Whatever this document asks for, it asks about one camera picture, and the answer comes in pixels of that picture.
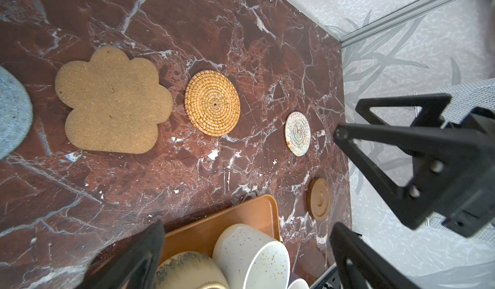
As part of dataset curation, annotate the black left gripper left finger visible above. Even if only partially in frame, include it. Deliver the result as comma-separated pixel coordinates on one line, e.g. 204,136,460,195
77,221,165,288

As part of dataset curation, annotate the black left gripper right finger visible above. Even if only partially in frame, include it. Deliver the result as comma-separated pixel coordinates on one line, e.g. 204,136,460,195
330,223,418,289

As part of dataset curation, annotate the white speckled mug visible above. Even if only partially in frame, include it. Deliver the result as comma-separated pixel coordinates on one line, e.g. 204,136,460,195
213,224,290,289

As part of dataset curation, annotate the multicolour stitched round coaster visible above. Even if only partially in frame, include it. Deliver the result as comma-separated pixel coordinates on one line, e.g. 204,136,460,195
284,112,311,157

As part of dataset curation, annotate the woven rattan round coaster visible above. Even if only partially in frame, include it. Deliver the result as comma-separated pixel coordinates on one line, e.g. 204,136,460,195
184,70,241,137

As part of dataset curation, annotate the white purple mug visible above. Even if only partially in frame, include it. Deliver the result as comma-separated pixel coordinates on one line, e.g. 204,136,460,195
287,278,309,289

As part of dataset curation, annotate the beige glazed ceramic mug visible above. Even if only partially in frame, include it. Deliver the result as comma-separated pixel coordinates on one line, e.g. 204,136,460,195
152,252,229,288

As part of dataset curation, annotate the round wooden coaster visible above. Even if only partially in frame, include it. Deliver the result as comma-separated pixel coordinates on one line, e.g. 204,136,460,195
307,178,331,221

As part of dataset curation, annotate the orange wooden tray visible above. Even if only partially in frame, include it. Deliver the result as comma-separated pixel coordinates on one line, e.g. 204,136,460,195
86,194,282,289

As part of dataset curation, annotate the light blue woven coaster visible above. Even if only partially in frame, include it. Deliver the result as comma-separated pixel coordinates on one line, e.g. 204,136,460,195
1,67,33,159

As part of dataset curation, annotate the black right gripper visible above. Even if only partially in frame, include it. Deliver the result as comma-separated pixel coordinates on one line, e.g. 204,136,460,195
333,93,495,239

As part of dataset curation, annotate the cork paw-shaped coaster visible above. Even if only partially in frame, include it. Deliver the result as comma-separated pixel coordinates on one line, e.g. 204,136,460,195
55,46,173,154

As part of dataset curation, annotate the aluminium frame post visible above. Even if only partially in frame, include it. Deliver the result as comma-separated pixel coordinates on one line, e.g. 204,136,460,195
340,0,457,48

